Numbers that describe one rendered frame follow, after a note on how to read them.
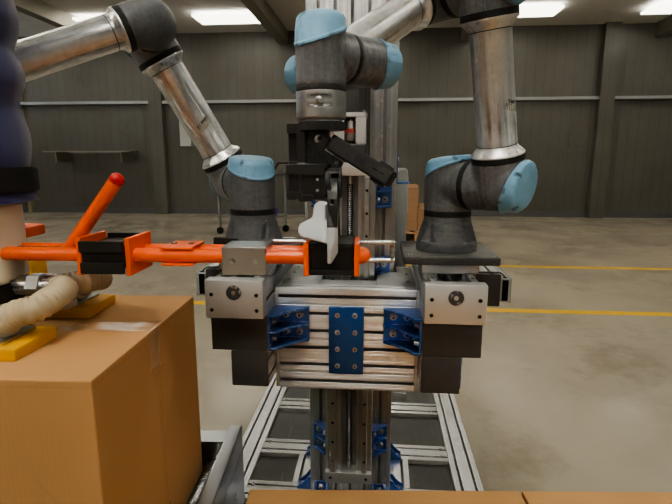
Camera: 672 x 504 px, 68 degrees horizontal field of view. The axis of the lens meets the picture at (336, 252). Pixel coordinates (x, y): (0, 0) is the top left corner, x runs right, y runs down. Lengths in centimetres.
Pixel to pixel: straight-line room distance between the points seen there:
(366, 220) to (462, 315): 37
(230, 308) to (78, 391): 51
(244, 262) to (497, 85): 64
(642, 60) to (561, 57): 162
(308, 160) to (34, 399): 49
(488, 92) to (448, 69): 1039
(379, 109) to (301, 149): 66
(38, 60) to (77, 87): 1209
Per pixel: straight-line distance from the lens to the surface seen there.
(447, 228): 122
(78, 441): 76
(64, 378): 74
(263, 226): 125
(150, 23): 124
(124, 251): 82
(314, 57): 75
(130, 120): 1265
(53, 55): 121
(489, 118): 113
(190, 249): 79
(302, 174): 74
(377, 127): 139
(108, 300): 103
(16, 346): 83
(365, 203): 130
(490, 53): 112
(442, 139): 1135
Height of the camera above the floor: 126
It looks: 11 degrees down
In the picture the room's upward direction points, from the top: straight up
